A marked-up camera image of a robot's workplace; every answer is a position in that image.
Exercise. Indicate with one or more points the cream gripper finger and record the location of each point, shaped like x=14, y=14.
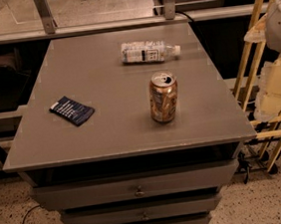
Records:
x=256, y=34
x=268, y=99

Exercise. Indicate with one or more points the clear plastic water bottle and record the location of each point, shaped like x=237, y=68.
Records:
x=148, y=52

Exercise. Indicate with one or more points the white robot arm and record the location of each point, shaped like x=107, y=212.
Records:
x=268, y=30

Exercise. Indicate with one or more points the orange soda can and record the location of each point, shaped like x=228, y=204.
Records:
x=163, y=91

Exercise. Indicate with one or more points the grey drawer cabinet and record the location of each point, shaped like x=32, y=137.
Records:
x=90, y=173

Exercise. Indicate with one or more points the top drawer brass knob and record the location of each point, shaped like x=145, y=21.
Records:
x=139, y=192

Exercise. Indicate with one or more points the drawer brass knob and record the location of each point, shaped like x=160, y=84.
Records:
x=144, y=217
x=139, y=192

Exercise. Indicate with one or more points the middle drawer brass knob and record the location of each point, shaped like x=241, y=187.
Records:
x=144, y=217

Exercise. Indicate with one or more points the dark blue snack packet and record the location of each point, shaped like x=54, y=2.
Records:
x=72, y=111

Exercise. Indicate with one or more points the metal railing frame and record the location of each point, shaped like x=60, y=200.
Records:
x=27, y=20

